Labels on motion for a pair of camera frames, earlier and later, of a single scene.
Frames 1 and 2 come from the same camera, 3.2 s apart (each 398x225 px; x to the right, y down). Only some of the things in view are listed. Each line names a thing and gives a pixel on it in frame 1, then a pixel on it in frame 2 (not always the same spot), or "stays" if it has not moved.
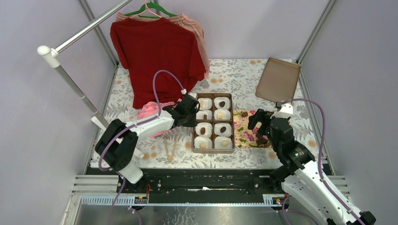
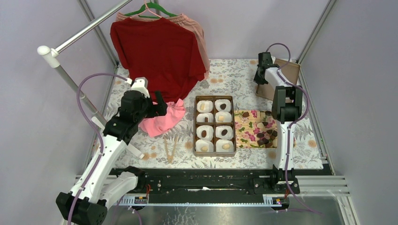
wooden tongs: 170,157 stays
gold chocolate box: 214,133 stays
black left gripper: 193,123 → 157,110
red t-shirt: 142,45 stays
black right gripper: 259,116 → 258,81
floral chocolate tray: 243,137 stays
